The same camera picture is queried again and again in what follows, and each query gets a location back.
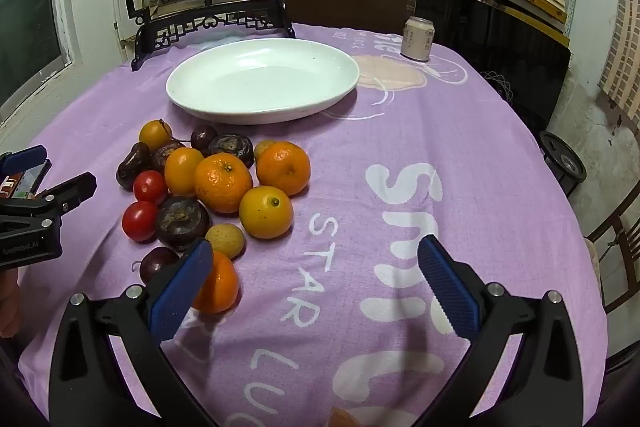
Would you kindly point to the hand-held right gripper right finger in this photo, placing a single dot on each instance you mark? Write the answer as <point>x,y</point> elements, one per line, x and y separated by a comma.
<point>447,292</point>

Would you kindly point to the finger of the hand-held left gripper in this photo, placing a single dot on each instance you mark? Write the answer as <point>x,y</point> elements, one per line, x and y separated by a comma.
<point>70,189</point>
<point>22,158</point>

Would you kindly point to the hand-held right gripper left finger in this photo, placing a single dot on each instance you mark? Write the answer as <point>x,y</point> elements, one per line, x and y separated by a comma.
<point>182,292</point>

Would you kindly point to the dark grape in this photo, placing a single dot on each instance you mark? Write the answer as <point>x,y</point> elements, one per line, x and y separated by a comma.
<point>156,264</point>

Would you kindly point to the orange mandarin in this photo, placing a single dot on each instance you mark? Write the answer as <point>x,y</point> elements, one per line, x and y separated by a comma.
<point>220,284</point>
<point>283,169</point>
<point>222,184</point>

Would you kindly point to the tan longan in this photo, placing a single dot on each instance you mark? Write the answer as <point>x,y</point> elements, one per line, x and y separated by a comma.
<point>226,241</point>
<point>262,149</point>

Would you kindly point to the dark round passion fruit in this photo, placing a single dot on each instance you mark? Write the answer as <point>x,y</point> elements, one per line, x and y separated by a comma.
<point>180,222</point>

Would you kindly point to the red tomato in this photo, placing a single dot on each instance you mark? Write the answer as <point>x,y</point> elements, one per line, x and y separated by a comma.
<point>140,222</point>
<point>150,188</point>

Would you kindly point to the small yellow orange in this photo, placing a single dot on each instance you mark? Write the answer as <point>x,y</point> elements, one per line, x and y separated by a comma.
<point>155,136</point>

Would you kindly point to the white oval plate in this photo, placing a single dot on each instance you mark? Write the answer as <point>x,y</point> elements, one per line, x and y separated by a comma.
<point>260,77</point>

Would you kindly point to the person's left hand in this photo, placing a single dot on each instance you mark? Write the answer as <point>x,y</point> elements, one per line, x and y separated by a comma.
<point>10,302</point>

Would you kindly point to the smartphone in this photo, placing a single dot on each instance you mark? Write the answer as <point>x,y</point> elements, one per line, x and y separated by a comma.
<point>32,177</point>

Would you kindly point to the red printed box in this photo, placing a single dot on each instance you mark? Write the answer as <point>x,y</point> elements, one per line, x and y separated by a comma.
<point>6,187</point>

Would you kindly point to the glass window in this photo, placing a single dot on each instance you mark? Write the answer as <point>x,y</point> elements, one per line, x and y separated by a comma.
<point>25,22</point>

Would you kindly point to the dark plum with stem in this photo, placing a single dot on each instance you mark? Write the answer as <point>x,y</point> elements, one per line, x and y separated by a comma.
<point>204,139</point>

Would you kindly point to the orange object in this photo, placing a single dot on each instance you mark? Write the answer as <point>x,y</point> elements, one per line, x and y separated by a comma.
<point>342,419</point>

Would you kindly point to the purple printed tablecloth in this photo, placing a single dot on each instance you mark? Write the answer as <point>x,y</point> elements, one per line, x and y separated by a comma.
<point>450,117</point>

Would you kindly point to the black round device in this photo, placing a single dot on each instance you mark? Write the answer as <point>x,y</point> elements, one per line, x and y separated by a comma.
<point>562,159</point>

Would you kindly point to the wooden slatted chair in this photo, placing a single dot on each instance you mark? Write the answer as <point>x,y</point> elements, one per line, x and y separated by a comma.
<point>617,232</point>

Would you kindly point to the black chair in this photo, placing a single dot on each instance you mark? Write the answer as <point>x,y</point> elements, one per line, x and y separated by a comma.
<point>490,47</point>

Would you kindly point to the brick pattern wall sheet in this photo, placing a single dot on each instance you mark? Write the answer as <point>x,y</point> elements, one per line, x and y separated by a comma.
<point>625,57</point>

